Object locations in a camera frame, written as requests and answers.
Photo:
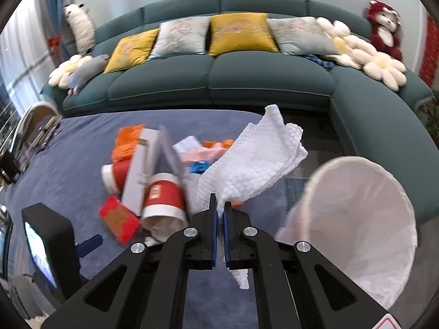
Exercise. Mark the blue grey table cloth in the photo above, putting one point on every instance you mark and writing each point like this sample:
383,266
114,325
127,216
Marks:
66,178

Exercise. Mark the red paper cup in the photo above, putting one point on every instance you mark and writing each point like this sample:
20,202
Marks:
164,211
114,176

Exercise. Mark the white flower pillow left end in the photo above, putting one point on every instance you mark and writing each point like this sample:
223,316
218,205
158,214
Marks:
60,76

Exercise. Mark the yellow cushion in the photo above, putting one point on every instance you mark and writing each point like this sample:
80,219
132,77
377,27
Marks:
132,51
232,32

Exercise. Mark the blue patterned cloth on sofa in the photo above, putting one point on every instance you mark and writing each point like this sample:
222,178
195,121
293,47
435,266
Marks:
324,63

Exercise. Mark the light grey cushion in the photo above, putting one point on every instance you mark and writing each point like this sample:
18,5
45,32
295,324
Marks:
181,36
300,36

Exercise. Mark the red paper cup front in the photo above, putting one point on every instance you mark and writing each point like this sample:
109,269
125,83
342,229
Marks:
164,211

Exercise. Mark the white chair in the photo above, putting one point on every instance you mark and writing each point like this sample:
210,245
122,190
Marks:
26,136

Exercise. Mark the grey plush mouse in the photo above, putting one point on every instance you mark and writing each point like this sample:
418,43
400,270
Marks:
85,73

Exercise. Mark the white flower pillow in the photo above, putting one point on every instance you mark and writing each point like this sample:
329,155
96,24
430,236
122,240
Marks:
344,41
380,66

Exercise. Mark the pink cloth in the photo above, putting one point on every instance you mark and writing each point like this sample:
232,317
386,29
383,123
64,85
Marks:
208,154

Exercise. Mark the light grey cushion right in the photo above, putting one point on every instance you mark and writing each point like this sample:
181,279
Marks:
300,36

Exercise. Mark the blue curtain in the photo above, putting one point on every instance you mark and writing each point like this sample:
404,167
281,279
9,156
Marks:
57,18

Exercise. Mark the light grey cushion left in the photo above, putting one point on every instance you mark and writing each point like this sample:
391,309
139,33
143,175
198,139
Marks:
181,36

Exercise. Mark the blue wrapper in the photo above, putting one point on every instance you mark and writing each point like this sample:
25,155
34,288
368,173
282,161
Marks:
199,167

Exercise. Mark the red paper cup back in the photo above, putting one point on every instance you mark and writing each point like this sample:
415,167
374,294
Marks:
114,176

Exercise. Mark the white lined trash bin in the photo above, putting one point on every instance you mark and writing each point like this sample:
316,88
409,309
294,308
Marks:
360,218

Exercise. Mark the red white plush monkey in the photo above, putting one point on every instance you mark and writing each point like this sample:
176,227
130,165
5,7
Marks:
385,25

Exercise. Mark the yellow cushion centre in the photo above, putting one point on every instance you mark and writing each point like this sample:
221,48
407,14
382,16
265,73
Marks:
232,32

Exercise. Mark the white flower pillow upper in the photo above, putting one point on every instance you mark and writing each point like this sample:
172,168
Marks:
344,41

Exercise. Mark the orange plastic bag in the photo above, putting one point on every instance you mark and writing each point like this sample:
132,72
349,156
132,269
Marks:
125,143

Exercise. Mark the red envelope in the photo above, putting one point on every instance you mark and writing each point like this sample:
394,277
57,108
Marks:
122,223

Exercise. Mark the yellow cushion left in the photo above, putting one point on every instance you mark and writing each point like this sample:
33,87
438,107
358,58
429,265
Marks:
132,51

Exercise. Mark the white cardboard box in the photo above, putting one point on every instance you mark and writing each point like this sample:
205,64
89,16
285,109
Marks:
142,168

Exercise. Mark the dark green curved sofa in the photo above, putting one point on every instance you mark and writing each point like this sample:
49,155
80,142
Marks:
371,120

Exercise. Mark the white plush animal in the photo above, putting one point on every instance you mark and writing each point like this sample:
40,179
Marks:
81,26

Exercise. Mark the white paper towel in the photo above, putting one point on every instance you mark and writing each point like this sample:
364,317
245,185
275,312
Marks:
261,155

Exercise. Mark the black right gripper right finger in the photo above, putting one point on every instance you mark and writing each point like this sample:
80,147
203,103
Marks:
295,285

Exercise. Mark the white flower pillow lower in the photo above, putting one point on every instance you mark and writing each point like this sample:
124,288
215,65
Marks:
380,66

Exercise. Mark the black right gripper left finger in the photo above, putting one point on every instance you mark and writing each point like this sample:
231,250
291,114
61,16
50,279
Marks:
145,286

